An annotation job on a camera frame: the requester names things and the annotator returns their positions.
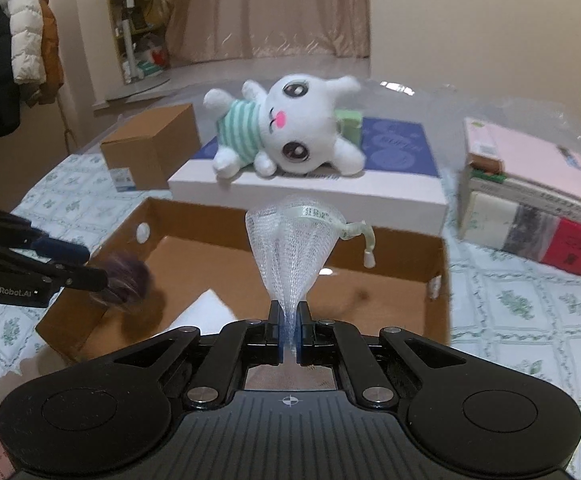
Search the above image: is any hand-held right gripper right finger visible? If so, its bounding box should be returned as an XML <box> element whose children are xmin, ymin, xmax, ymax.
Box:
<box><xmin>295</xmin><ymin>302</ymin><xmax>471</xmax><ymax>411</ymax></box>

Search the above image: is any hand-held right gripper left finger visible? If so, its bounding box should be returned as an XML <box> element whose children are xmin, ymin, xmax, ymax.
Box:
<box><xmin>105</xmin><ymin>300</ymin><xmax>287</xmax><ymax>413</ymax></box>

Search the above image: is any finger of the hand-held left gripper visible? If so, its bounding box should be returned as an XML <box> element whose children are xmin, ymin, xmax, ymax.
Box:
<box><xmin>0</xmin><ymin>201</ymin><xmax>92</xmax><ymax>265</ymax></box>
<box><xmin>0</xmin><ymin>240</ymin><xmax>109</xmax><ymax>291</ymax></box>

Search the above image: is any purple fluffy pom-pom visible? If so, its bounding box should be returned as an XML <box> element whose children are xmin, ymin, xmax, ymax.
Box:
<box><xmin>90</xmin><ymin>252</ymin><xmax>154</xmax><ymax>312</ymax></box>

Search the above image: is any white mesh bath sponge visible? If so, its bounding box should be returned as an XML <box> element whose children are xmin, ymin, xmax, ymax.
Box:
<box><xmin>244</xmin><ymin>195</ymin><xmax>376</xmax><ymax>361</ymax></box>

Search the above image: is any cardboard tray box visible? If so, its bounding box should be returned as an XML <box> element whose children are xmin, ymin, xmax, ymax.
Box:
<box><xmin>35</xmin><ymin>196</ymin><xmax>451</xmax><ymax>367</ymax></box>

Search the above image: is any white paper sheet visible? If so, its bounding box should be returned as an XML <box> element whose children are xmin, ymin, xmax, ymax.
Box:
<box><xmin>163</xmin><ymin>287</ymin><xmax>271</xmax><ymax>337</ymax></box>

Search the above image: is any white flat box blue lid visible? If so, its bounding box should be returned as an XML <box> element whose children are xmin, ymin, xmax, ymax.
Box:
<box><xmin>167</xmin><ymin>116</ymin><xmax>450</xmax><ymax>235</ymax></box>

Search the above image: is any small closed cardboard box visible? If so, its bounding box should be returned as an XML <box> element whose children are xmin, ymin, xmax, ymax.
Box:
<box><xmin>100</xmin><ymin>103</ymin><xmax>201</xmax><ymax>192</ymax></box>

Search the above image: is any floral printed bedsheet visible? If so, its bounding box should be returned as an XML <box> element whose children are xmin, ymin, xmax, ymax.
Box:
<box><xmin>0</xmin><ymin>152</ymin><xmax>581</xmax><ymax>480</ymax></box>

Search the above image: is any brown coat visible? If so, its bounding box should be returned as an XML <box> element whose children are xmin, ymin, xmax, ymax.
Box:
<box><xmin>13</xmin><ymin>0</ymin><xmax>65</xmax><ymax>106</ymax></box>

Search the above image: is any white plush bunny toy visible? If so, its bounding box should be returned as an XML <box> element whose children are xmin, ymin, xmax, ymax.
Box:
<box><xmin>204</xmin><ymin>74</ymin><xmax>366</xmax><ymax>179</ymax></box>

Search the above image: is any small green box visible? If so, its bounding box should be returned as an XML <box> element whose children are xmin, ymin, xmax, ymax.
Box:
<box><xmin>335</xmin><ymin>108</ymin><xmax>364</xmax><ymax>147</ymax></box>

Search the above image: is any clear wrapped pack red label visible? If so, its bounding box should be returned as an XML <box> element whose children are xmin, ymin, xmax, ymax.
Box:
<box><xmin>459</xmin><ymin>191</ymin><xmax>581</xmax><ymax>277</ymax></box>

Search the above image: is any white puffer jacket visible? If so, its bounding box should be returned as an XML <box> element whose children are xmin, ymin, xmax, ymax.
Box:
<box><xmin>0</xmin><ymin>0</ymin><xmax>47</xmax><ymax>108</ymax></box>

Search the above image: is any pink flat box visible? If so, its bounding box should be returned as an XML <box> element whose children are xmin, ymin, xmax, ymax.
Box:
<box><xmin>463</xmin><ymin>117</ymin><xmax>581</xmax><ymax>209</ymax></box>

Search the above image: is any beige curtain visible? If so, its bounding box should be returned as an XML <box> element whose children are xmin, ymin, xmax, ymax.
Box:
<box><xmin>165</xmin><ymin>0</ymin><xmax>372</xmax><ymax>63</ymax></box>

